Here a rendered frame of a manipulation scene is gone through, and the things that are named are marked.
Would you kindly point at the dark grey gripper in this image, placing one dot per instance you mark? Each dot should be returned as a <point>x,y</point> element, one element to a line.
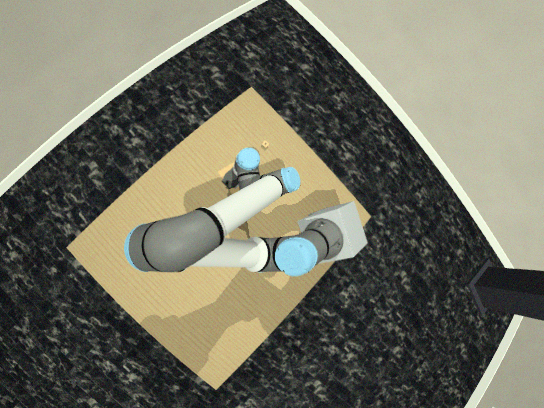
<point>231,179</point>

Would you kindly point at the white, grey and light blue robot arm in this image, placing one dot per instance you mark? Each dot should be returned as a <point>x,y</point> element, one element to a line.
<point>174,244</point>

